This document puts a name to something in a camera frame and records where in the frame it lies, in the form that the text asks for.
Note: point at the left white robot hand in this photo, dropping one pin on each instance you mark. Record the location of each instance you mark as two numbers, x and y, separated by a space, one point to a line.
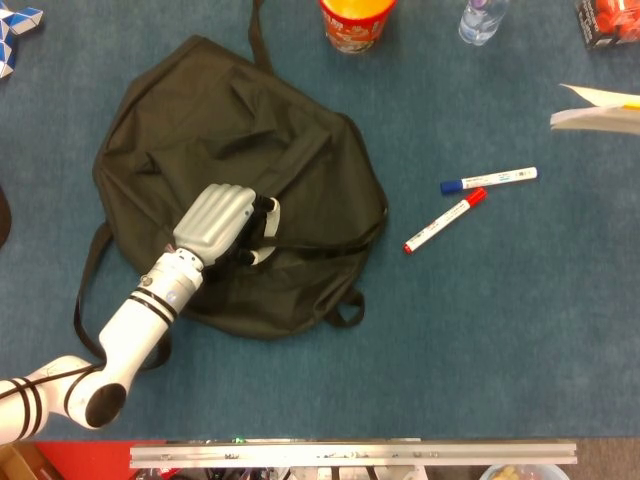
215 220

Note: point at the black fabric backpack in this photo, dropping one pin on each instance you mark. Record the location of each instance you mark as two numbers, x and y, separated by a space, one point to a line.
225 125

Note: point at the white and yellow booklet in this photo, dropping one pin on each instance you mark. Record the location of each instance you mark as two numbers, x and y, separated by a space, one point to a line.
600 120

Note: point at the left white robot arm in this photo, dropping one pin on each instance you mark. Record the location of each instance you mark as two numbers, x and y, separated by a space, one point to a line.
135 330

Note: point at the red capped white marker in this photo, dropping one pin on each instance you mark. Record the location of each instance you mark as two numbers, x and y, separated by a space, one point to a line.
445 220

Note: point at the red instant noodle cup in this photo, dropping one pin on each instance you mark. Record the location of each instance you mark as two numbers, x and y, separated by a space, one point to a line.
355 30

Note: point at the blue felt table cover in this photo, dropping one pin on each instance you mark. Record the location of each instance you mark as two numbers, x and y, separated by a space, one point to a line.
450 340

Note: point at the red flat object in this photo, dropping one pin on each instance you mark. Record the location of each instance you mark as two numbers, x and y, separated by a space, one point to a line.
85 460

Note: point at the blue white snake puzzle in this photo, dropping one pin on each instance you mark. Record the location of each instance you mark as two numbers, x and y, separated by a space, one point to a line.
15 30

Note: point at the blue capped white marker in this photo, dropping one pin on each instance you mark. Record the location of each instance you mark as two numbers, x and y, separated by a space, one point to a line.
500 177

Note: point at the brown cardboard box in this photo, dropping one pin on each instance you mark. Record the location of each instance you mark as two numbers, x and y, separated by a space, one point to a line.
17 465

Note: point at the clear plastic water bottle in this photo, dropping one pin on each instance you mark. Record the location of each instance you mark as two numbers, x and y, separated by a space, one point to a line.
480 25

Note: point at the light blue round container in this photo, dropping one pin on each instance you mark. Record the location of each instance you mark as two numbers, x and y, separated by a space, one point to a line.
515 473

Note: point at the clear box of red parts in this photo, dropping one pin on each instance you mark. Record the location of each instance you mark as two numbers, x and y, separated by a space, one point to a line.
610 25

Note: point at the aluminium profile rail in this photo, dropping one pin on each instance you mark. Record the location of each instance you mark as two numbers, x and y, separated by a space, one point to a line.
350 454

